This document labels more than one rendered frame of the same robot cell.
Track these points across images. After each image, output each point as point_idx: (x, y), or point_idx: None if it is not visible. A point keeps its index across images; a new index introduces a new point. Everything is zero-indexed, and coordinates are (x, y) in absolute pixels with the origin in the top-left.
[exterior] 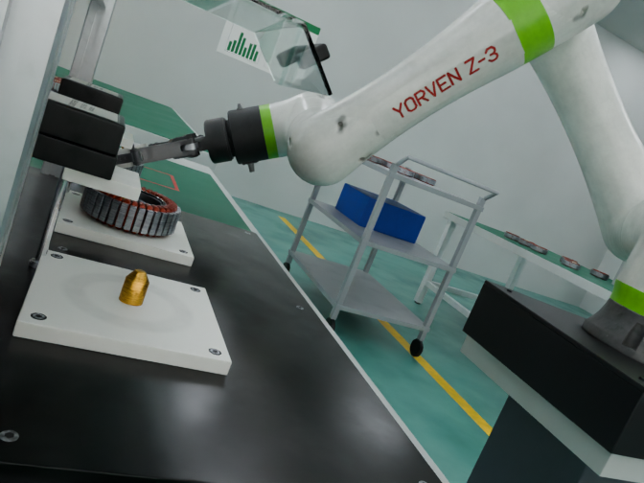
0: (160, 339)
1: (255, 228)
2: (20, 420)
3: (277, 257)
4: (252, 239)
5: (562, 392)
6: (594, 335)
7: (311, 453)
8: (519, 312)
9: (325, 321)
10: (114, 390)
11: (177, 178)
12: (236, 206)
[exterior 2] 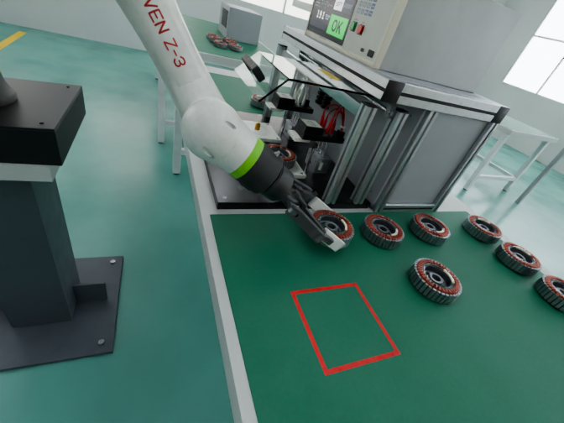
0: (248, 122)
1: (209, 250)
2: (258, 117)
3: (199, 201)
4: (221, 190)
5: (79, 118)
6: (14, 101)
7: None
8: (65, 117)
9: (190, 152)
10: (250, 119)
11: (315, 364)
12: (227, 321)
